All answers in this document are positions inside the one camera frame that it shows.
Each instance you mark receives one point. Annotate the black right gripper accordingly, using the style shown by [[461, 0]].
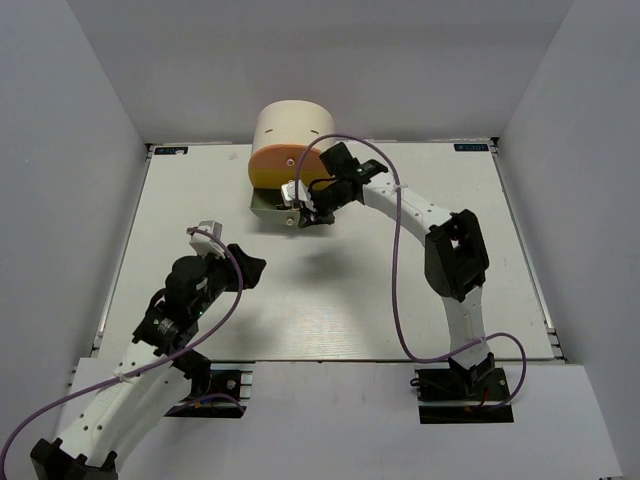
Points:
[[308, 217]]

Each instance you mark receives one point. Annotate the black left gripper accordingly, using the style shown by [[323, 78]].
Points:
[[252, 266]]

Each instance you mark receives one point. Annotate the grey green bottom drawer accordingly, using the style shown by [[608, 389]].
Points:
[[268, 206]]

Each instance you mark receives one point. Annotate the orange top drawer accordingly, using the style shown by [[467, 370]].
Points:
[[282, 156]]

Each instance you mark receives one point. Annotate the cream round drawer organizer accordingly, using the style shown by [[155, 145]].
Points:
[[293, 122]]

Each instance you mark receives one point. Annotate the yellow drawer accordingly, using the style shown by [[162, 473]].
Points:
[[274, 178]]

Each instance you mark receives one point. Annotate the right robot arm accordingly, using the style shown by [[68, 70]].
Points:
[[455, 255]]

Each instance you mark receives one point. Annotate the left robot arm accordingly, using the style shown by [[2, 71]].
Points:
[[158, 369]]

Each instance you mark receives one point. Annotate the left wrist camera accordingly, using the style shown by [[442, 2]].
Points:
[[204, 238]]

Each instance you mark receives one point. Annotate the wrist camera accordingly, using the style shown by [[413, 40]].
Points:
[[295, 195], [204, 238]]

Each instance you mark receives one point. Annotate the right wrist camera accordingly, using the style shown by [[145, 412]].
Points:
[[295, 195]]

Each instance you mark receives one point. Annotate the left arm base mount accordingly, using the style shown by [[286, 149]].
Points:
[[226, 398]]

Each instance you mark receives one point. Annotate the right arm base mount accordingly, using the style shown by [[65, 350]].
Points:
[[443, 400]]

